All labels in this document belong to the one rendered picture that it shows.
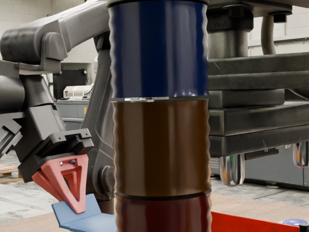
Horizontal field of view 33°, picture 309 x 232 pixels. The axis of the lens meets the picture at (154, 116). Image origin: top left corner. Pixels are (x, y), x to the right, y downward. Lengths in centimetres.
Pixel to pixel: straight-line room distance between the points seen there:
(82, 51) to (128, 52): 1185
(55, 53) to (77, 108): 796
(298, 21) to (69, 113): 396
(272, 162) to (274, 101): 545
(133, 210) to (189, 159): 3
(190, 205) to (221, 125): 22
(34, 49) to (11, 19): 1191
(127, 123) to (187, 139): 2
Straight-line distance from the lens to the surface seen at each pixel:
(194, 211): 19
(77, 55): 1217
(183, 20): 19
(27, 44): 74
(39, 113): 71
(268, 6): 47
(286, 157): 584
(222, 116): 40
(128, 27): 19
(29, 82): 74
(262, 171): 605
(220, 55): 47
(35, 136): 70
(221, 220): 84
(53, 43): 74
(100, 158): 85
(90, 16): 86
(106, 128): 88
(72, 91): 927
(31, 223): 107
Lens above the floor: 116
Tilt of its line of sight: 3 degrees down
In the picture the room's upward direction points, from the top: 2 degrees counter-clockwise
